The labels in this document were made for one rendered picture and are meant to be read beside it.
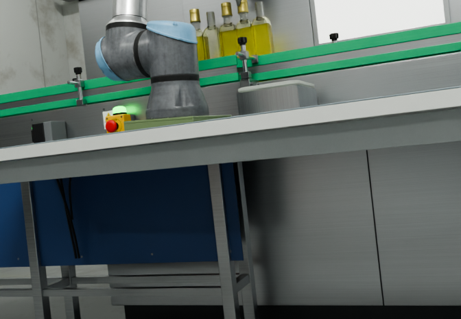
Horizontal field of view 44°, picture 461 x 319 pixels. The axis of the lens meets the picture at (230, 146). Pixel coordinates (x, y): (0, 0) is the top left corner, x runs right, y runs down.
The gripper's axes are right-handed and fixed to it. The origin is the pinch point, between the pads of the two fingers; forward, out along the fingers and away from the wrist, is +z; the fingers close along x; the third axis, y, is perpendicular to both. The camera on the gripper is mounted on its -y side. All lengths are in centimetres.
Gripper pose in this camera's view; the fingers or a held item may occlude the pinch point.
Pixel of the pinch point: (241, 2)
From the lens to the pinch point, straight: 192.7
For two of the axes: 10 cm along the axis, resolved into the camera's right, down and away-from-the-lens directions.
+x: -3.4, 0.4, -9.4
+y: -9.3, 1.0, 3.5
